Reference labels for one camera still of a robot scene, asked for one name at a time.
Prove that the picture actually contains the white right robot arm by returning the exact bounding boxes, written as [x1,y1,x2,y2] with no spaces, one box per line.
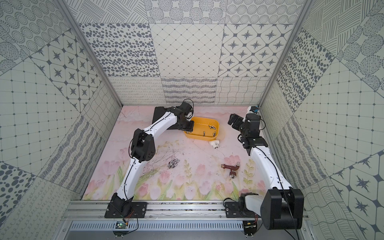
[228,113,304,230]

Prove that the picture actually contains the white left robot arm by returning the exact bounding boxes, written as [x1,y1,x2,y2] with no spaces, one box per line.
[108,102,194,217]

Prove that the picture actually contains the yellow plastic storage box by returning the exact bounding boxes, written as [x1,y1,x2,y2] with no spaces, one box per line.
[184,117,220,142]

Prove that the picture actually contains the black plastic tool case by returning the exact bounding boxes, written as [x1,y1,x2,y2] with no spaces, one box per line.
[149,106,186,131]

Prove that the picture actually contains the white pipe tee fitting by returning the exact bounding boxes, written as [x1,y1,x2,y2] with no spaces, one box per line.
[209,140,220,149]

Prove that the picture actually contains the red brown pipe fitting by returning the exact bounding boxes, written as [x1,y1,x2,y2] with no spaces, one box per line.
[221,163,240,179]

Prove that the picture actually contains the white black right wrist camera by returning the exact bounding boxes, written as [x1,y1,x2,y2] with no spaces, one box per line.
[246,106,259,115]

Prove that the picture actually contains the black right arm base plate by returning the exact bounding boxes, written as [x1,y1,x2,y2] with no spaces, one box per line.
[223,193,264,218]

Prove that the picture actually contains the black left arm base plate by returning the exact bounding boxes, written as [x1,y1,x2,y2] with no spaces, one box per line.
[104,193,148,219]

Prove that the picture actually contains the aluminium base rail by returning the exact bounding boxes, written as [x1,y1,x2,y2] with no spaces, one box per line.
[62,200,255,221]

